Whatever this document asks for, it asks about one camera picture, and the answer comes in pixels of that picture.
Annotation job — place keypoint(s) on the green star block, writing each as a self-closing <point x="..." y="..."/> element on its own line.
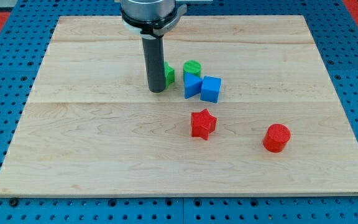
<point x="169" y="75"/>

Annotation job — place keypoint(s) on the light wooden board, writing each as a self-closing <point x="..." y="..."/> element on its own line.
<point x="92" y="129"/>

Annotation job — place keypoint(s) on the red star block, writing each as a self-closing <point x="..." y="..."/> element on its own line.
<point x="202" y="124"/>

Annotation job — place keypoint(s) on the red cylinder block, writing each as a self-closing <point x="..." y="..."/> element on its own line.
<point x="276" y="138"/>

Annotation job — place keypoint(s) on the green cylinder block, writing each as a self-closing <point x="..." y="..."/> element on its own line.
<point x="192" y="67"/>

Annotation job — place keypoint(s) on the blue triangle block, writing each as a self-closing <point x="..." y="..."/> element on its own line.
<point x="193" y="85"/>

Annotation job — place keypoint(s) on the blue cube block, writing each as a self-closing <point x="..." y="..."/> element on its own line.
<point x="210" y="89"/>

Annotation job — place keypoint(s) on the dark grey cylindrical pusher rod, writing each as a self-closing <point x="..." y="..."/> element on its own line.
<point x="154" y="64"/>

